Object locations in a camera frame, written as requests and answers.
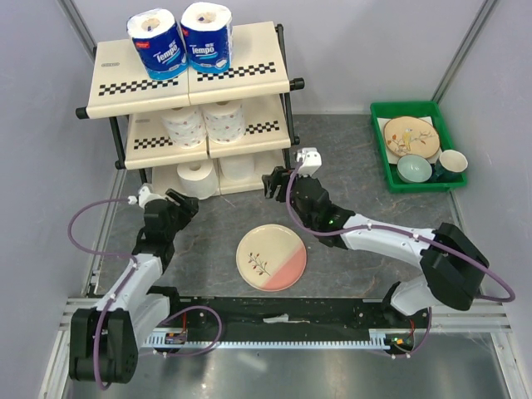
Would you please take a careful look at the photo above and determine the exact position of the plain white roll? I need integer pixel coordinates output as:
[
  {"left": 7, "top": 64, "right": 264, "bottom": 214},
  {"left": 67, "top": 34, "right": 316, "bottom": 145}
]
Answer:
[
  {"left": 176, "top": 160, "right": 219, "bottom": 200},
  {"left": 219, "top": 155, "right": 255, "bottom": 181}
]

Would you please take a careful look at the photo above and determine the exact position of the white roll with dotted print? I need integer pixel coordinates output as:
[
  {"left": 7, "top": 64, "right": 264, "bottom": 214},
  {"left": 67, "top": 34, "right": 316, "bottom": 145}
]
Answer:
[{"left": 160, "top": 106, "right": 207, "bottom": 149}]

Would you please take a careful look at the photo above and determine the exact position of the white roll with pink core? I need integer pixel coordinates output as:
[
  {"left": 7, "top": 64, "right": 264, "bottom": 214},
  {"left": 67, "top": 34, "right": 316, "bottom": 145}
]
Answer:
[{"left": 200, "top": 101, "right": 246, "bottom": 144}]

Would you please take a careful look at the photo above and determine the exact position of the blue paper towel roll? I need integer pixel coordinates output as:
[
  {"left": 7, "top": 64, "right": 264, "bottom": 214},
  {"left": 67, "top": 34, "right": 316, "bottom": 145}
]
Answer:
[{"left": 180, "top": 2, "right": 233, "bottom": 74}]

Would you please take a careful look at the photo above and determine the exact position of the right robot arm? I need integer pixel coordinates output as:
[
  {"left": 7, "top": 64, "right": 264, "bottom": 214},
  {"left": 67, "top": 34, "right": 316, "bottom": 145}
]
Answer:
[{"left": 262, "top": 166, "right": 489, "bottom": 328}]

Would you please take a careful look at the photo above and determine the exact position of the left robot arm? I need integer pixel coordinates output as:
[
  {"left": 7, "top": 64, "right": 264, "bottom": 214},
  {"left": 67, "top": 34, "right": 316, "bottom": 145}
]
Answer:
[{"left": 68, "top": 185, "right": 199, "bottom": 390}]

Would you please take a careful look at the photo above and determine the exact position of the beige three-tier shelf rack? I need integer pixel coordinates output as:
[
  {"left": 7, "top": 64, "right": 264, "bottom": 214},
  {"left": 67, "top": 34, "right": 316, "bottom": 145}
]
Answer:
[{"left": 76, "top": 22, "right": 304, "bottom": 195}]

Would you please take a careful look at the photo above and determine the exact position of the beige and pink plate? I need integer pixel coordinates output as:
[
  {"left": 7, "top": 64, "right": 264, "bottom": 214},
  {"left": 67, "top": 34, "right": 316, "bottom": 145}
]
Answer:
[{"left": 235, "top": 224, "right": 308, "bottom": 292}]

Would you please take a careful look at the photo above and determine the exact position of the light teal ceramic bowl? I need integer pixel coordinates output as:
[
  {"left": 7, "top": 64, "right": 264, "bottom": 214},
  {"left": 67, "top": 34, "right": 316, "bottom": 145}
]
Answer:
[{"left": 397, "top": 155, "right": 432, "bottom": 184}]

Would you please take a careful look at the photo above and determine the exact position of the beige plate with bird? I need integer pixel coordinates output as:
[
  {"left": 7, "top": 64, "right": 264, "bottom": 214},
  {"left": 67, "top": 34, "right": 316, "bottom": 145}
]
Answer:
[{"left": 383, "top": 116, "right": 441, "bottom": 159}]

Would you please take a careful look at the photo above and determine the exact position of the green plastic bin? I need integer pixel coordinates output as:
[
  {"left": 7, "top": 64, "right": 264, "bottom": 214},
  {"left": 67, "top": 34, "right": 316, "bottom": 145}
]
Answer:
[{"left": 370, "top": 101, "right": 468, "bottom": 193}]

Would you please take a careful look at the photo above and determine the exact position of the dark teal mug white inside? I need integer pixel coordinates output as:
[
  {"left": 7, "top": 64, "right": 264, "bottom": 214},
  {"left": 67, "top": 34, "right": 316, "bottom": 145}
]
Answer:
[{"left": 430, "top": 150, "right": 469, "bottom": 182}]

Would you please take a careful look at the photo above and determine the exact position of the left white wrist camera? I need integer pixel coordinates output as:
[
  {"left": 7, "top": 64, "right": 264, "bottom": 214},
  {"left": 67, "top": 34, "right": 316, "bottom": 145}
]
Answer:
[{"left": 126, "top": 184, "right": 161, "bottom": 209}]

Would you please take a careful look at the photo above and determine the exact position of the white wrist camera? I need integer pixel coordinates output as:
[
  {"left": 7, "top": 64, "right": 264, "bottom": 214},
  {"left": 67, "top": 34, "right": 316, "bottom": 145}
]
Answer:
[
  {"left": 126, "top": 184, "right": 161, "bottom": 209},
  {"left": 296, "top": 147, "right": 322, "bottom": 177}
]

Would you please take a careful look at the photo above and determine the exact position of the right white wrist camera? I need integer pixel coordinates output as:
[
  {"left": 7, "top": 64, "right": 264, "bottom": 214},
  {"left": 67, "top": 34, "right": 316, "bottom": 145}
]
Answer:
[{"left": 296, "top": 147, "right": 322, "bottom": 177}]

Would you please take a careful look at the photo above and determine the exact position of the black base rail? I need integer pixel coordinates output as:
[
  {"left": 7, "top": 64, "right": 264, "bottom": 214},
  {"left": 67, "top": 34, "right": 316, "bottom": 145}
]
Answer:
[{"left": 165, "top": 297, "right": 428, "bottom": 342}]

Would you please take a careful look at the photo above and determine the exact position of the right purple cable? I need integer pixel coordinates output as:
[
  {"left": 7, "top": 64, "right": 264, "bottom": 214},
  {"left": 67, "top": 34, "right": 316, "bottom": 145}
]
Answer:
[{"left": 286, "top": 164, "right": 516, "bottom": 361}]

